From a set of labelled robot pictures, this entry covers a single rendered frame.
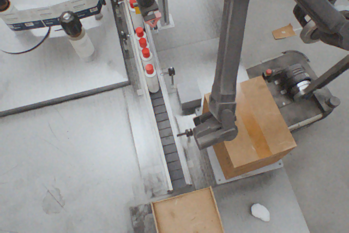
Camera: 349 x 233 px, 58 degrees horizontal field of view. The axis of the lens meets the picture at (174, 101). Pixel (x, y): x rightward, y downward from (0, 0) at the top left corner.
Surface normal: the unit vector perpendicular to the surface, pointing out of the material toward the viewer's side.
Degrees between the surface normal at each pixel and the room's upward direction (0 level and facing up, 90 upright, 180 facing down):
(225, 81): 45
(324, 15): 50
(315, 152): 0
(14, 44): 0
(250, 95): 0
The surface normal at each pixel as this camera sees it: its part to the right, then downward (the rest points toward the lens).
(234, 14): 0.22, 0.41
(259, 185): -0.04, -0.39
